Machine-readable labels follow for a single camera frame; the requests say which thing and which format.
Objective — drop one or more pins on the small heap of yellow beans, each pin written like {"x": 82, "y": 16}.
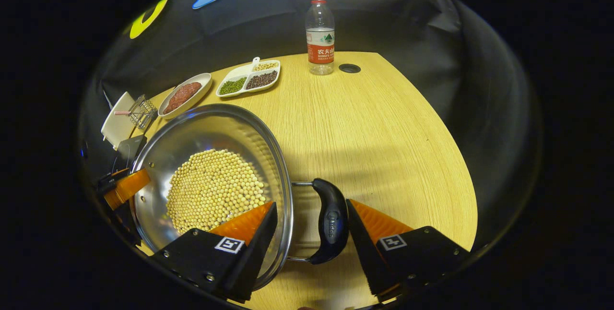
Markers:
{"x": 265, "y": 66}

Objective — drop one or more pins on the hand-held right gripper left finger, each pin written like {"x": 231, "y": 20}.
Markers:
{"x": 259, "y": 247}

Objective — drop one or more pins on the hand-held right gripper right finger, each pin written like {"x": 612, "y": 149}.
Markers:
{"x": 364, "y": 247}

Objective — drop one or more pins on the white toaster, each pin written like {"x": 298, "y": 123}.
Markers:
{"x": 117, "y": 123}

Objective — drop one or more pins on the black induction cooktop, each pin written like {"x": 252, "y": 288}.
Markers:
{"x": 130, "y": 149}

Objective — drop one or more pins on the white oval plate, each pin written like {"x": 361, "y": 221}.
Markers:
{"x": 204, "y": 82}

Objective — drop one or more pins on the white spoon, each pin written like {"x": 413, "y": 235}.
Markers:
{"x": 255, "y": 62}

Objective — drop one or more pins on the green mung beans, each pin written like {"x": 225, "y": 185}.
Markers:
{"x": 232, "y": 86}

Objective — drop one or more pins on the pile of soybeans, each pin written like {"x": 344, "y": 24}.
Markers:
{"x": 211, "y": 190}

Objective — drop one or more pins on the clear water bottle red label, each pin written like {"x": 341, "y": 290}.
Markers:
{"x": 320, "y": 53}

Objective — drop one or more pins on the white divided dish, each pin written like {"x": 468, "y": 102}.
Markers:
{"x": 238, "y": 74}

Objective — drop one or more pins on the dark red beans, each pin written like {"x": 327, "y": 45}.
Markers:
{"x": 261, "y": 79}

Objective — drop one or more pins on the red meat piece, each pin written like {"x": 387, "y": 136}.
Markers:
{"x": 190, "y": 90}
{"x": 173, "y": 103}

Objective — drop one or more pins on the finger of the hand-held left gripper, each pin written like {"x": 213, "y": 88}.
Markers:
{"x": 127, "y": 187}

